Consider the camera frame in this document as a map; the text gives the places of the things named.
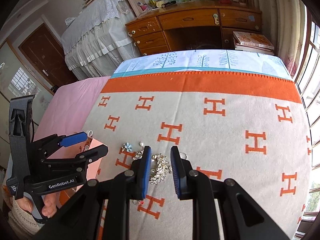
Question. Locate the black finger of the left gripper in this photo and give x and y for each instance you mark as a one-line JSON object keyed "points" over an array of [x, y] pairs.
{"points": [[90, 156]]}

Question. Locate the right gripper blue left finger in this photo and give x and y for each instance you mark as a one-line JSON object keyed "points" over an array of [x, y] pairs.
{"points": [[141, 168]]}

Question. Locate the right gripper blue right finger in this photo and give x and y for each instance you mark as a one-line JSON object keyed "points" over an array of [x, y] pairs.
{"points": [[180, 171]]}

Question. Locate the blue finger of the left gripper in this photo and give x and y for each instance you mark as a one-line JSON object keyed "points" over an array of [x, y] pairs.
{"points": [[66, 141]]}

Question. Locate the pink jewelry box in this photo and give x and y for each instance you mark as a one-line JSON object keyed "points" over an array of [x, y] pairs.
{"points": [[89, 169]]}

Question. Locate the blue flower brooch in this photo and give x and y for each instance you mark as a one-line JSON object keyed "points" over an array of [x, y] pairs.
{"points": [[126, 147]]}

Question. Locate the person's left hand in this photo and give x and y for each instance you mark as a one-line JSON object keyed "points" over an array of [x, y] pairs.
{"points": [[49, 208]]}

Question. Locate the pink bed sheet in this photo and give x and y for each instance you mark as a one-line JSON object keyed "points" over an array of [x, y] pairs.
{"points": [[70, 107]]}

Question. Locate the orange grey H-pattern blanket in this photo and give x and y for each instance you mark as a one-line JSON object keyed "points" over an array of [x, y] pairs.
{"points": [[249, 127]]}

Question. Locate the floral sliding wardrobe door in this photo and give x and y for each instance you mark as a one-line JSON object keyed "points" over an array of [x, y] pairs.
{"points": [[17, 83]]}

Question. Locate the brown wooden door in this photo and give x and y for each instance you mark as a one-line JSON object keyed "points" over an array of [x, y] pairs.
{"points": [[46, 55]]}

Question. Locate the white lace-covered piano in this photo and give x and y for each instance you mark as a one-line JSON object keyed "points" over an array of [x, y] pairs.
{"points": [[97, 41]]}

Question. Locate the blue white tree-print sheet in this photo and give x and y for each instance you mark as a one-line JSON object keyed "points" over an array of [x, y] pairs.
{"points": [[204, 60]]}

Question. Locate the wooden desk with drawers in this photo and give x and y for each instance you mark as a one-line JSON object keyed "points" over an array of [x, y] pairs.
{"points": [[191, 25]]}

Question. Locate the stack of books beside desk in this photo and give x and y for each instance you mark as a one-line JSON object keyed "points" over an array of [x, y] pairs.
{"points": [[251, 42]]}

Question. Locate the barred window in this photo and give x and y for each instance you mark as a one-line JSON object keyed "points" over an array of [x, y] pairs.
{"points": [[307, 81]]}

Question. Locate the beige curtain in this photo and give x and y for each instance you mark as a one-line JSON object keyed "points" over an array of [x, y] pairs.
{"points": [[283, 23]]}

